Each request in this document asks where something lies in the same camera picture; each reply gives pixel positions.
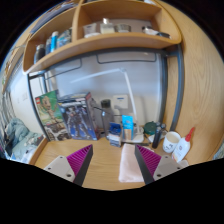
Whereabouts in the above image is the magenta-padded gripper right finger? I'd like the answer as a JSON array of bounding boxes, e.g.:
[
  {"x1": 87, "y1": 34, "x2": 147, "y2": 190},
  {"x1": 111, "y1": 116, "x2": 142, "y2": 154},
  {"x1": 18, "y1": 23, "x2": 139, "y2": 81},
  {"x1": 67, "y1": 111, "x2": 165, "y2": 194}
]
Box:
[{"x1": 134, "y1": 144, "x2": 184, "y2": 185}]

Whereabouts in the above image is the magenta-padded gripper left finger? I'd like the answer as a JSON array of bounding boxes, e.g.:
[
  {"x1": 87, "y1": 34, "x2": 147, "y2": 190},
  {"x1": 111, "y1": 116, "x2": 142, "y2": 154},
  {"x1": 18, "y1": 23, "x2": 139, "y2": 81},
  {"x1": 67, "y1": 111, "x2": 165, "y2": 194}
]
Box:
[{"x1": 43, "y1": 144, "x2": 94, "y2": 187}]

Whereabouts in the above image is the pink towel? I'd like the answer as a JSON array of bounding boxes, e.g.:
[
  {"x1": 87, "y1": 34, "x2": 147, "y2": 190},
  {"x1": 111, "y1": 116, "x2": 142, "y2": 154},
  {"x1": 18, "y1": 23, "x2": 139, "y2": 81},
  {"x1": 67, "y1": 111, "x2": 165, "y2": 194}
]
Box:
[{"x1": 118, "y1": 143, "x2": 146, "y2": 184}]

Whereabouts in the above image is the black cylindrical shaver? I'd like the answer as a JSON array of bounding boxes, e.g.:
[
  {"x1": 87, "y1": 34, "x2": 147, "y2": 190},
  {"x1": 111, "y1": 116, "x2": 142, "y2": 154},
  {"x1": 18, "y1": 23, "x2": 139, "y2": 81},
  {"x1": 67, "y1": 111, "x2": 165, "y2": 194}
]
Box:
[{"x1": 151, "y1": 122, "x2": 167, "y2": 150}]

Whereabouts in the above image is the white mug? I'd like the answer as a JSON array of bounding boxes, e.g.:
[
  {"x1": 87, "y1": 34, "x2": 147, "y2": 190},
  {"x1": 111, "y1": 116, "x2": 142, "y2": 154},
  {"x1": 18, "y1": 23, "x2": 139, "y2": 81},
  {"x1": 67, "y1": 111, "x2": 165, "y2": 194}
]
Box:
[{"x1": 162, "y1": 131, "x2": 182, "y2": 154}]

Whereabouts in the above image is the clear plastic cup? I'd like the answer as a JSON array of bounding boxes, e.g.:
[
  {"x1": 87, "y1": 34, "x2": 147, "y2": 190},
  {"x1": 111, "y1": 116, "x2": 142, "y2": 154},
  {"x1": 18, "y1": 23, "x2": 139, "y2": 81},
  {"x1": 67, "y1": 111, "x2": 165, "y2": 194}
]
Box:
[{"x1": 178, "y1": 159, "x2": 190, "y2": 168}]

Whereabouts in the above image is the dark green round container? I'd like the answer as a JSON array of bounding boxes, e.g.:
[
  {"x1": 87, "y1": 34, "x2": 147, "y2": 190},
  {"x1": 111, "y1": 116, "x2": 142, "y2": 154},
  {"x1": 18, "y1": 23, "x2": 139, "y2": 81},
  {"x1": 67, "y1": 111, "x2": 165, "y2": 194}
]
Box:
[{"x1": 143, "y1": 121, "x2": 158, "y2": 136}]

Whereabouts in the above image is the white bottle with red cap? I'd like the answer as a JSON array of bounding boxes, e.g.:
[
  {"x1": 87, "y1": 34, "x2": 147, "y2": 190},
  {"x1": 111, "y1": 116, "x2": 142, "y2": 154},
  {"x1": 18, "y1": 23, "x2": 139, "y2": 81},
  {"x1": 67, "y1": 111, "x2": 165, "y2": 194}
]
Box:
[{"x1": 171, "y1": 126, "x2": 196, "y2": 163}]

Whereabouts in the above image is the light blue card package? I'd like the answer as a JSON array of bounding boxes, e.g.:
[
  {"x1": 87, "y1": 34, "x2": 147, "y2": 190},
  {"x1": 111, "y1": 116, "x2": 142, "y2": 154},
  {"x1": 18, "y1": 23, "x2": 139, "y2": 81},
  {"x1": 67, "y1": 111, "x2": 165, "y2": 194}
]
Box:
[{"x1": 121, "y1": 114, "x2": 135, "y2": 142}]

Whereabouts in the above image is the blue robot model kit box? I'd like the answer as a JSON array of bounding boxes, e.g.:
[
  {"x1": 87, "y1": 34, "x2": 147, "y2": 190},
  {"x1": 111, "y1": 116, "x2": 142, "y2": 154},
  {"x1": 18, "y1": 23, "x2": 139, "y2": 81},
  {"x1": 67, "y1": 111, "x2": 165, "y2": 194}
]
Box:
[{"x1": 57, "y1": 91, "x2": 100, "y2": 141}]

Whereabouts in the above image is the small blue and white box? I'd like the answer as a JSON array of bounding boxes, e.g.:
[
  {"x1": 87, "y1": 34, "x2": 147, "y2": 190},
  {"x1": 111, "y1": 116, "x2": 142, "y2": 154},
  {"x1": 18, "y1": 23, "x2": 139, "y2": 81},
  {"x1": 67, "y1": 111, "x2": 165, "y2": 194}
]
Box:
[{"x1": 108, "y1": 121, "x2": 123, "y2": 148}]

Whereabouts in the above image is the dark translucent water bottle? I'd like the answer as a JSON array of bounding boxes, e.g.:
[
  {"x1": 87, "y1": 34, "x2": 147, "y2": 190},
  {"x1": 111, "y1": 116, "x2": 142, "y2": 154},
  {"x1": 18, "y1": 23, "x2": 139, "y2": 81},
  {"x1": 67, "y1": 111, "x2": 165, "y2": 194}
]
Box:
[{"x1": 99, "y1": 98, "x2": 113, "y2": 138}]

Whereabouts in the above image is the green tree-figure brick set box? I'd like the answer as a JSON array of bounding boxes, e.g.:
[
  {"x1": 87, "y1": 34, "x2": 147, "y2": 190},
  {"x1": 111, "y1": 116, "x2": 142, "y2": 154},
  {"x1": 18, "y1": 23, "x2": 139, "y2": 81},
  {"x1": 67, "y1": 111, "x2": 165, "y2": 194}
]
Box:
[{"x1": 34, "y1": 89, "x2": 71, "y2": 142}]

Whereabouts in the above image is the bed with teal bedding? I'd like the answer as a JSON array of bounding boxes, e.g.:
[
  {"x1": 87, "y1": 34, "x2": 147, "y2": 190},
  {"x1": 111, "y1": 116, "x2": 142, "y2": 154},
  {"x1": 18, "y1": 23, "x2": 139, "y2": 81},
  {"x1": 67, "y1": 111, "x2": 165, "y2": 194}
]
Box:
[{"x1": 0, "y1": 117, "x2": 46, "y2": 164}]

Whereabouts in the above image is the white box with blue print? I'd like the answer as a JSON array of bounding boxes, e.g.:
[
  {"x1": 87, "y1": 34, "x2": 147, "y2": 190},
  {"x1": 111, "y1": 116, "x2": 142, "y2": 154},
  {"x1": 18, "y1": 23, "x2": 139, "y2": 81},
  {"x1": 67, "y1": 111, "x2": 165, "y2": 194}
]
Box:
[{"x1": 112, "y1": 94, "x2": 129, "y2": 110}]

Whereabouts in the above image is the white desk lamp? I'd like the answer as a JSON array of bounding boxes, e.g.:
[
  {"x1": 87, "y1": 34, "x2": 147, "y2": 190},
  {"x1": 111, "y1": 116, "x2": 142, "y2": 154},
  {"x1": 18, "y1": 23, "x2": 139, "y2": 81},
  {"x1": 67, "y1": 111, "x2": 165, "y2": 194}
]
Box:
[{"x1": 69, "y1": 67, "x2": 145, "y2": 144}]

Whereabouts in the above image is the wooden shelf unit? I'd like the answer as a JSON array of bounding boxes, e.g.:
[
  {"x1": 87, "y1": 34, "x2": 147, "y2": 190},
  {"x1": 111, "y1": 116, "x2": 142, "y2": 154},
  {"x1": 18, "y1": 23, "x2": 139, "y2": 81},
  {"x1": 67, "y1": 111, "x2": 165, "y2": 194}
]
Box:
[{"x1": 22, "y1": 0, "x2": 183, "y2": 75}]

